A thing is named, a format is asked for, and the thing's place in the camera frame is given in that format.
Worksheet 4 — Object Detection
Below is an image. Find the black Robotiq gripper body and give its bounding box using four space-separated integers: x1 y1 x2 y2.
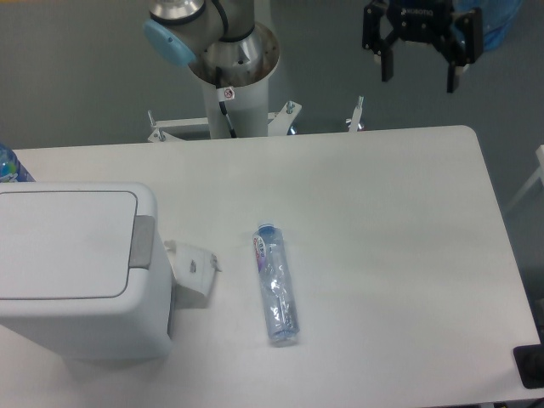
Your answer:
385 1 459 48

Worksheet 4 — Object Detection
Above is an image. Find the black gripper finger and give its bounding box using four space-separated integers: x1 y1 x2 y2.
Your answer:
429 7 484 94
362 1 405 82

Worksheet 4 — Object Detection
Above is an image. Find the white push-lid trash can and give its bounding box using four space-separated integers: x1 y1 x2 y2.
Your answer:
1 182 173 360

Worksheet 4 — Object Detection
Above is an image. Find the blue plastic bag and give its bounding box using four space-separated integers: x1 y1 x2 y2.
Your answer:
453 0 524 51

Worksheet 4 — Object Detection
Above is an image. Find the crumpled white paper carton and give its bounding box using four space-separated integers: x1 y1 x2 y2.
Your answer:
164 240 221 309

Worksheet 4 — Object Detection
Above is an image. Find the empty clear plastic bottle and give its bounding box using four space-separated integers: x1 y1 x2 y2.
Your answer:
252 221 300 347

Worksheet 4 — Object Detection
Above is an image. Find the black device at edge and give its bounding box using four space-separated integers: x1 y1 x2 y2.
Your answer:
513 344 543 389

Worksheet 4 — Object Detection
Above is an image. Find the blue labelled bottle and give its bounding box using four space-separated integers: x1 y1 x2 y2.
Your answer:
0 144 35 183

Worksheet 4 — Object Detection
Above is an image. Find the white frame at right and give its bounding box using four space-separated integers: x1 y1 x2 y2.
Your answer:
504 144 543 216

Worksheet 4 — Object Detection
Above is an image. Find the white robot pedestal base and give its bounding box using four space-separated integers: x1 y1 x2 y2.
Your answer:
146 20 303 143

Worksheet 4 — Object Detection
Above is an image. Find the black cable on pedestal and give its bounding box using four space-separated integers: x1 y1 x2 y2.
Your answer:
214 66 238 139

